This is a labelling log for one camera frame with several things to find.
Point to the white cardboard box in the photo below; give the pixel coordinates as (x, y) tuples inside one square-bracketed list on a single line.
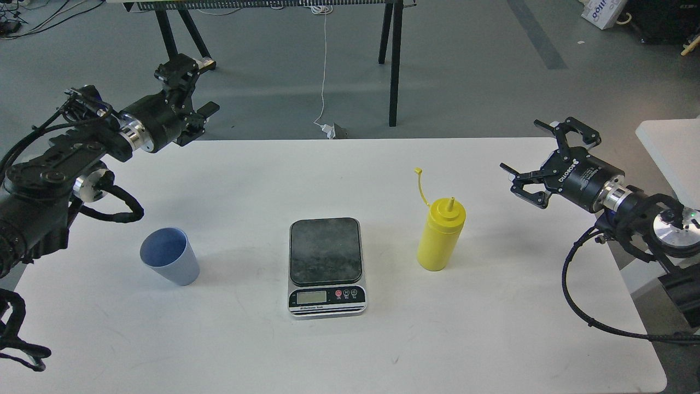
[(603, 14)]

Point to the blue plastic cup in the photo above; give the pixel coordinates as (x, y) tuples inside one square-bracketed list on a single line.
[(168, 252)]

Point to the yellow squeeze bottle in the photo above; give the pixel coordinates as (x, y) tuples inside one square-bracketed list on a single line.
[(445, 221)]

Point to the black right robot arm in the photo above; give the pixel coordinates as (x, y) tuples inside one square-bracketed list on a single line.
[(652, 228)]

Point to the power adapter on floor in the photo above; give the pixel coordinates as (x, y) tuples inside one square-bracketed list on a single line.
[(334, 131)]

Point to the white side table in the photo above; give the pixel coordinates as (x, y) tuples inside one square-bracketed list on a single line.
[(674, 147)]

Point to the digital kitchen scale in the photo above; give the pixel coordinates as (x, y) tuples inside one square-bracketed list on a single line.
[(326, 273)]

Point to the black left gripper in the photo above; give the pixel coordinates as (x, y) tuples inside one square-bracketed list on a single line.
[(155, 121)]

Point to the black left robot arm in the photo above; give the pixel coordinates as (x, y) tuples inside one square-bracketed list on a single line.
[(56, 172)]

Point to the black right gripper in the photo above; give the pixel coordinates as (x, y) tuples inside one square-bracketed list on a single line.
[(580, 180)]

